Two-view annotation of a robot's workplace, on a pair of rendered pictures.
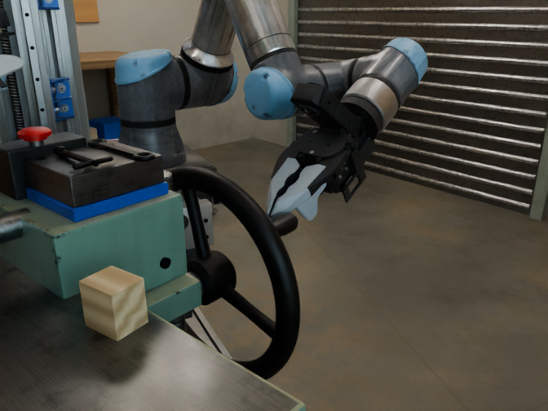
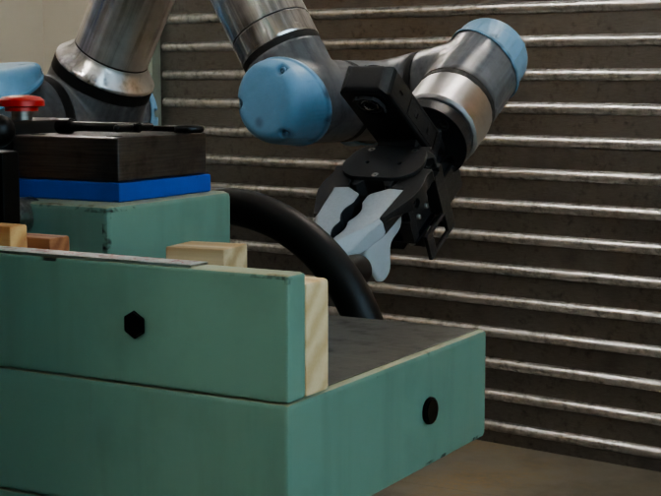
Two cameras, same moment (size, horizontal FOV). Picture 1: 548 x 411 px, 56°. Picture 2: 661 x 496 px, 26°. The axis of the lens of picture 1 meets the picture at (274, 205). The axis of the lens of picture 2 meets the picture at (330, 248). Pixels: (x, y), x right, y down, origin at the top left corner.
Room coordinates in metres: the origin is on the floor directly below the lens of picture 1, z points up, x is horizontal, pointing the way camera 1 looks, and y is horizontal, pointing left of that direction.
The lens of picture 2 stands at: (-0.48, 0.22, 1.04)
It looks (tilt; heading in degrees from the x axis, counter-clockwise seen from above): 7 degrees down; 348
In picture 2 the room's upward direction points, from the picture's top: straight up
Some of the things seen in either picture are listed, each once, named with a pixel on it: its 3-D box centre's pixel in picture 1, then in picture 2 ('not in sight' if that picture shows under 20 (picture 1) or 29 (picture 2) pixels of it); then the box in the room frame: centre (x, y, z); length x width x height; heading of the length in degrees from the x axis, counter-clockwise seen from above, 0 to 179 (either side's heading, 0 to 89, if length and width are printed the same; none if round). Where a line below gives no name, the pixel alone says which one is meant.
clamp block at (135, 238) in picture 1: (90, 236); (89, 261); (0.47, 0.19, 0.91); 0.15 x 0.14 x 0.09; 49
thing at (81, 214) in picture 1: (79, 165); (82, 152); (0.48, 0.19, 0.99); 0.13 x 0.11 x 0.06; 49
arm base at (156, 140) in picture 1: (149, 139); not in sight; (1.09, 0.27, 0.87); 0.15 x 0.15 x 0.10
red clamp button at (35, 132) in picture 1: (34, 133); (21, 102); (0.48, 0.23, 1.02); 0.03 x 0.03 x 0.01
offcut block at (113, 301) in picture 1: (114, 302); (207, 279); (0.34, 0.12, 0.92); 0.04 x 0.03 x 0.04; 56
